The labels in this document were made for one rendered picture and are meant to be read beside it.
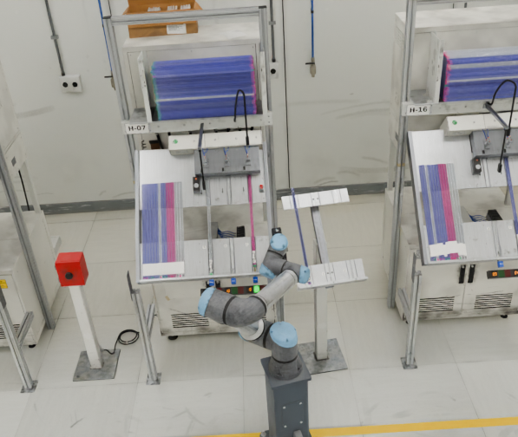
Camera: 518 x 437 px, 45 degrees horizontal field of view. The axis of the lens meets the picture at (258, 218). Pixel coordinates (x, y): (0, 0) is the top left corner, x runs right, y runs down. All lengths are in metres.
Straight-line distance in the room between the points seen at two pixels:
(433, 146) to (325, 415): 1.52
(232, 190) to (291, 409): 1.14
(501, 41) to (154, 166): 1.90
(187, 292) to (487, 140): 1.82
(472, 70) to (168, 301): 2.06
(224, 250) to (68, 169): 2.31
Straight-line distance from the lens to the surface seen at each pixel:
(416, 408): 3.51
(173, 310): 3.72
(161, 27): 3.45
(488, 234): 3.37
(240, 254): 3.18
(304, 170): 5.07
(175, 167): 3.34
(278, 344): 2.72
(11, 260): 3.82
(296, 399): 2.94
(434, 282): 3.75
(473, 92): 3.38
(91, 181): 5.23
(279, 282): 2.54
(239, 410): 3.48
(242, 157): 3.26
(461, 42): 3.47
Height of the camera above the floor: 2.62
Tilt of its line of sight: 32 degrees down
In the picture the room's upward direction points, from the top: 4 degrees counter-clockwise
